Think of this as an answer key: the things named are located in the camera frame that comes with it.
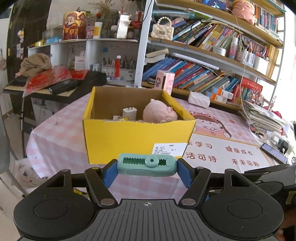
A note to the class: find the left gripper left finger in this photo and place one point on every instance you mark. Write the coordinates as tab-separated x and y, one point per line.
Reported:
99	180

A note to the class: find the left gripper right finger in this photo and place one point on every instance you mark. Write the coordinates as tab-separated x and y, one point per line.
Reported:
195	180

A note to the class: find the white charger block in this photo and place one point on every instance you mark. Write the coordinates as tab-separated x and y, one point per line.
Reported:
129	112

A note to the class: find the pink plush pig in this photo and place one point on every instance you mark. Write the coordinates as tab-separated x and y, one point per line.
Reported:
158	112

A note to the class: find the black smartphone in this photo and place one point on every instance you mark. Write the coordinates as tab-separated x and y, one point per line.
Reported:
273	153

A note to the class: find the white power strip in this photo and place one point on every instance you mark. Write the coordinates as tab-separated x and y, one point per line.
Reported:
281	142

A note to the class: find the pink cartoon table mat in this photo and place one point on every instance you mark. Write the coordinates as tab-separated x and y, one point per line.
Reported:
66	141

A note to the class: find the yellow cardboard box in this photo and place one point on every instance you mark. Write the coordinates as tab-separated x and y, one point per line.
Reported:
107	134

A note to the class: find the stack of papers and notebooks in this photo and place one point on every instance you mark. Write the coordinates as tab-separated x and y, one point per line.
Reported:
261	119

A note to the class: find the white quilted pouch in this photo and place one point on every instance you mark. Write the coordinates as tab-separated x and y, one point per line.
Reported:
199	99

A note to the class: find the orange white box lower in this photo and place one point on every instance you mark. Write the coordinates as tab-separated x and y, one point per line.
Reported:
216	97

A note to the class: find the orange white box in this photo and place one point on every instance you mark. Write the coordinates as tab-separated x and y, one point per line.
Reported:
216	97
222	92

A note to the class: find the orange white box upper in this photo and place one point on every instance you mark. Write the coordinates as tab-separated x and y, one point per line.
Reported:
222	92

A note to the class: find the red boxed book set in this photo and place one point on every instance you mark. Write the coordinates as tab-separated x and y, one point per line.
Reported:
248	86

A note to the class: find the black electronic keyboard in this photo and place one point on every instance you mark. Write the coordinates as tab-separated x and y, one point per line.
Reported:
71	90

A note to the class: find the row of leaning books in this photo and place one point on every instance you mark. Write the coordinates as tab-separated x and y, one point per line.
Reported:
190	76

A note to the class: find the white pen holder box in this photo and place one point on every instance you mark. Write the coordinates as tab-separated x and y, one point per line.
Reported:
260	65

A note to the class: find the beige cloth bundle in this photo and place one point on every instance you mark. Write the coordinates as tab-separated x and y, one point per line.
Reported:
35	64

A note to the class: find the cream quilted pearl handbag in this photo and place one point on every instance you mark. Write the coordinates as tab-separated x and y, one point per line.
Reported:
163	32

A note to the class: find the fortune god paper bag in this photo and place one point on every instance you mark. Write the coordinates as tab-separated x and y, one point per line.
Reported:
74	25

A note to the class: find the pink plush on shelf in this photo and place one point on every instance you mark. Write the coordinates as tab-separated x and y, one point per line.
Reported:
245	10

